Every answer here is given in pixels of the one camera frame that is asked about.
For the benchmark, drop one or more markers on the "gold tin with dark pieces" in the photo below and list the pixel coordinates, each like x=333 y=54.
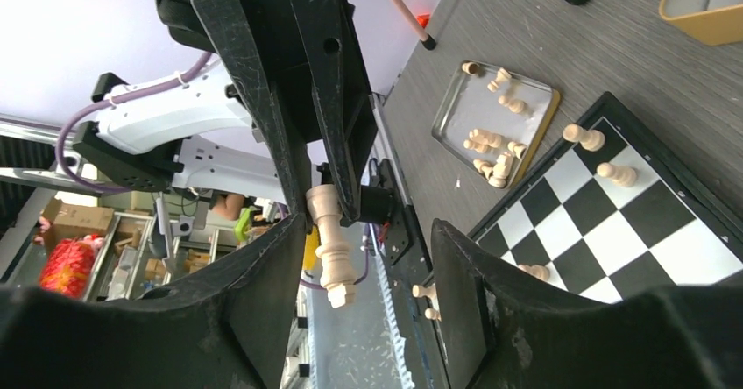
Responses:
x=711 y=22

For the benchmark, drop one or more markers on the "light wooden pawn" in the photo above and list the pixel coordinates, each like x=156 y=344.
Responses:
x=590 y=140
x=621 y=176

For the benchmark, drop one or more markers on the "black white chessboard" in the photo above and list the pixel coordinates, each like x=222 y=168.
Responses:
x=569 y=227

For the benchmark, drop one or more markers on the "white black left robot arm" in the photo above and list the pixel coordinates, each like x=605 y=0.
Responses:
x=280 y=95

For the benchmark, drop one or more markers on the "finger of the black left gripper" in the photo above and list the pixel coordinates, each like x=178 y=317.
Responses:
x=229 y=31
x=320 y=26

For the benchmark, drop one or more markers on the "light wooden chess king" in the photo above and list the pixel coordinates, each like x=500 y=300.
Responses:
x=338 y=274

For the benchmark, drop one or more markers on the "silver tin lid tray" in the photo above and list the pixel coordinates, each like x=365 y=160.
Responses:
x=493 y=120

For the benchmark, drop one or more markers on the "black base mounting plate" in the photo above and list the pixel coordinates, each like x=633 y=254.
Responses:
x=402 y=261

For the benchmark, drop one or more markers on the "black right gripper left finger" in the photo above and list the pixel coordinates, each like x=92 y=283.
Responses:
x=224 y=326

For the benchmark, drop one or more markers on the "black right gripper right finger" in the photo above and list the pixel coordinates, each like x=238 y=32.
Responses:
x=504 y=328

